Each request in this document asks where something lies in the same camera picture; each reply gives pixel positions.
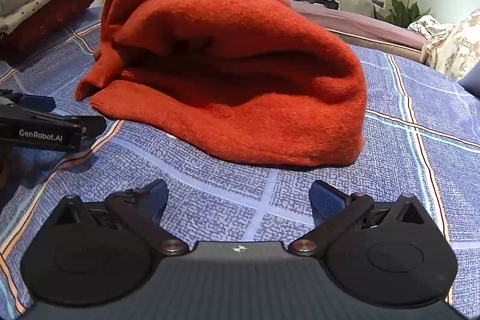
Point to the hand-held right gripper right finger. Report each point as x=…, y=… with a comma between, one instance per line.
x=326, y=200

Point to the green leafy plant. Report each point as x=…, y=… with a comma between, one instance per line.
x=403, y=12

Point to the brown bed with mauve sheet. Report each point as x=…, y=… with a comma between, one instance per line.
x=360, y=25

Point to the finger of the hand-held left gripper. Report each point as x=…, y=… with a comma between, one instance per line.
x=35, y=103
x=56, y=128

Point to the orange knit sweater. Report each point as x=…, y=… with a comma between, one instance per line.
x=232, y=72

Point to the floral cream quilt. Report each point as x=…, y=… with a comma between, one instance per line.
x=455, y=46

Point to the dark red folded garment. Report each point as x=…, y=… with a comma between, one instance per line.
x=41, y=27

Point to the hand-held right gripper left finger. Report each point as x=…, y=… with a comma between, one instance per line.
x=155, y=198

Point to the blue plaid bedsheet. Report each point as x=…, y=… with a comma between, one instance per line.
x=225, y=192

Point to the cream dotted folded garment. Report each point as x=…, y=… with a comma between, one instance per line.
x=45, y=3

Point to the beige cushion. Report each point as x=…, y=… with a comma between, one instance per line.
x=356, y=5

